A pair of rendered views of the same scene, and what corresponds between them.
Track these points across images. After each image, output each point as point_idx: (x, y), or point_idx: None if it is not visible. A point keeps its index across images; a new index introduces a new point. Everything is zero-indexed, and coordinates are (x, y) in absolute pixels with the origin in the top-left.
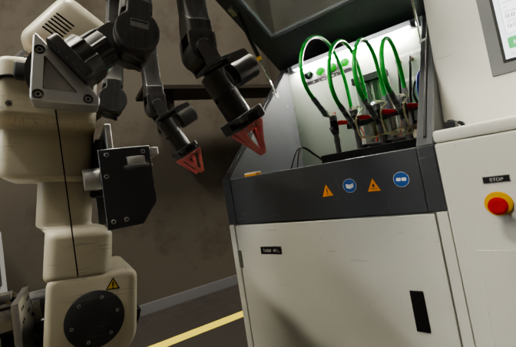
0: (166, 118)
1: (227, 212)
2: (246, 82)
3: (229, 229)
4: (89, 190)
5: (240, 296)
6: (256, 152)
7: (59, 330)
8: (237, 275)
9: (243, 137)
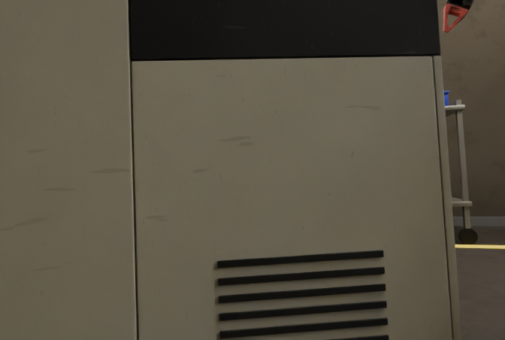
0: None
1: (438, 32)
2: None
3: (441, 62)
4: None
5: (450, 188)
6: (451, 28)
7: None
8: (447, 150)
9: (462, 19)
